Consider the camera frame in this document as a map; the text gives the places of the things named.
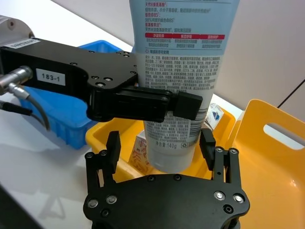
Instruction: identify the yellow bin with handle slot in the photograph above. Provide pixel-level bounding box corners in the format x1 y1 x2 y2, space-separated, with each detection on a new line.
225 99 305 229

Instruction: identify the blue plastic bin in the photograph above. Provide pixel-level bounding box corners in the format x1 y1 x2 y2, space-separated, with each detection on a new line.
19 40 131 150

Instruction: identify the pale blue printed tube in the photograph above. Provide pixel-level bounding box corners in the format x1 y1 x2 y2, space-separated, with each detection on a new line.
128 0 240 173

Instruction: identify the yellow plastic bin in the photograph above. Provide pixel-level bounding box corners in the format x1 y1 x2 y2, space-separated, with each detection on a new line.
85 95 237 182

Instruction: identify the grey cable with silver plug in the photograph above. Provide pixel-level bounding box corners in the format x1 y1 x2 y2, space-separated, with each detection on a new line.
0 65 51 131

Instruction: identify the white and blue small box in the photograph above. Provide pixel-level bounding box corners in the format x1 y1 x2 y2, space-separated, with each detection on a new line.
204 103 225 131

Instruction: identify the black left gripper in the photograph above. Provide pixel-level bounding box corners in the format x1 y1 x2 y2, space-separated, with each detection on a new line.
0 38 203 123

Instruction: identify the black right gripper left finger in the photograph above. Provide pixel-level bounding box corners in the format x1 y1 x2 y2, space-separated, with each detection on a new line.
85 130 122 192

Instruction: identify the red and white small box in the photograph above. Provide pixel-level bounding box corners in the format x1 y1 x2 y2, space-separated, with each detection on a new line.
129 133 153 173

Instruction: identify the thin black cable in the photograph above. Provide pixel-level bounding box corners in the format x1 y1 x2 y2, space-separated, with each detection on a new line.
0 100 48 129

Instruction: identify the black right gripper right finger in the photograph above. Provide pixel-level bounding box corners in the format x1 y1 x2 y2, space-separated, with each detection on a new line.
199 128 240 185

